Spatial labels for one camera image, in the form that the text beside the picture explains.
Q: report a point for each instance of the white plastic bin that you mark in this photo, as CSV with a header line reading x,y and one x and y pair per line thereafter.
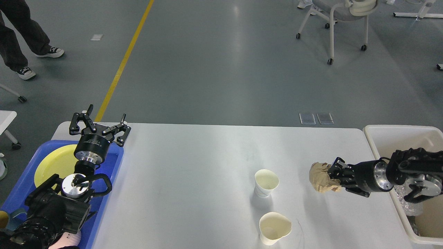
x,y
384,140

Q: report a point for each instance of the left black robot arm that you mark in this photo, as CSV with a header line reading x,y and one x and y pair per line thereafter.
x,y
61,205

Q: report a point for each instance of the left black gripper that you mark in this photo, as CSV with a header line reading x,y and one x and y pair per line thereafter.
x,y
91,145

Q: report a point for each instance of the yellow plastic plate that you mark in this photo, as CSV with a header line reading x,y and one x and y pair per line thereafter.
x,y
60,161

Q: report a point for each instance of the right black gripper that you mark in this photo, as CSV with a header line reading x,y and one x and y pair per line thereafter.
x,y
368,177

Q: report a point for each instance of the blue plastic tray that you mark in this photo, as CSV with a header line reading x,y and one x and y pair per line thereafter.
x,y
25,185

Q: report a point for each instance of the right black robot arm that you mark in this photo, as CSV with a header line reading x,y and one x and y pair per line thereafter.
x,y
419,169

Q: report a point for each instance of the white paper cup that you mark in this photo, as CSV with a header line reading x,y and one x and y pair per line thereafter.
x,y
265,182
273,226

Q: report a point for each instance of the white wheeled chair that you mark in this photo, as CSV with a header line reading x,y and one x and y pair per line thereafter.
x,y
334,11

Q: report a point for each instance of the white table frame base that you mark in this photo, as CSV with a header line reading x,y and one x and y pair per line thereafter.
x,y
422,13

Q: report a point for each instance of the pink mug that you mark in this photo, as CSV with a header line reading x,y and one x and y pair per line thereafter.
x,y
66,239

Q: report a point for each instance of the white side table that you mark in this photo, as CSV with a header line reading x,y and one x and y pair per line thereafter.
x,y
6,117

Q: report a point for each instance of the brown paper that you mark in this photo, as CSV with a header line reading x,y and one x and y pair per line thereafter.
x,y
320,179

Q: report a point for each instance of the grey floor plates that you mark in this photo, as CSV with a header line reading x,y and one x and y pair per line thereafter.
x,y
310,119

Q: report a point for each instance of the aluminium foil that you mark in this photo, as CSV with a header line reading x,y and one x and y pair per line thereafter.
x,y
410,209

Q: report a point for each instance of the person in dark trousers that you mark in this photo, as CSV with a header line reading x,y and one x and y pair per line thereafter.
x,y
18,13

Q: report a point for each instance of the dark teal mug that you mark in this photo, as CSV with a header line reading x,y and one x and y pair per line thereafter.
x,y
11,221

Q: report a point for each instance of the brown paper bag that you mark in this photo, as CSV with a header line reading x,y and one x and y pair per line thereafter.
x,y
430,222

